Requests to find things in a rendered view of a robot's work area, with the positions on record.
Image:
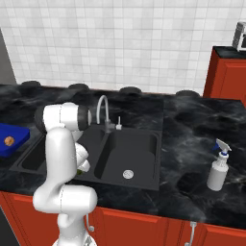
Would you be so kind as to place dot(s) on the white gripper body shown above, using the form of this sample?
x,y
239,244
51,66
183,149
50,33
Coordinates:
x,y
85,165

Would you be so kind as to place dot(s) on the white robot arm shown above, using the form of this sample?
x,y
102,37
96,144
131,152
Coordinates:
x,y
61,153

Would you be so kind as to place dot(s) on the small green produce item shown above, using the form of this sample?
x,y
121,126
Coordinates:
x,y
79,172

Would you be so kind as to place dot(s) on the black double sink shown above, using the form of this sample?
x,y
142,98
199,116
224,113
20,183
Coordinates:
x,y
128,150

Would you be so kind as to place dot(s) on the silver curved sink faucet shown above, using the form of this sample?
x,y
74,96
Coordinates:
x,y
102,102

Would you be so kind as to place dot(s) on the small brown round produce item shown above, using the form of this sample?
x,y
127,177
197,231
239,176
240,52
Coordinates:
x,y
9,141

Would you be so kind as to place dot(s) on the red cupboard door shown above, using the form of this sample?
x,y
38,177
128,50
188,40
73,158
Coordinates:
x,y
131,229
221,237
29,221

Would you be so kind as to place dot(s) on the black round stool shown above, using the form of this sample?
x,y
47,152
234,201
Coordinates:
x,y
187,93
30,84
78,86
130,90

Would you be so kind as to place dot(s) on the white spray bottle blue nozzle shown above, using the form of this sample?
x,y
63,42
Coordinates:
x,y
218,173

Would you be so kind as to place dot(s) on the tall red cupboard black top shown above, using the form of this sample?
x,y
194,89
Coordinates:
x,y
229,80

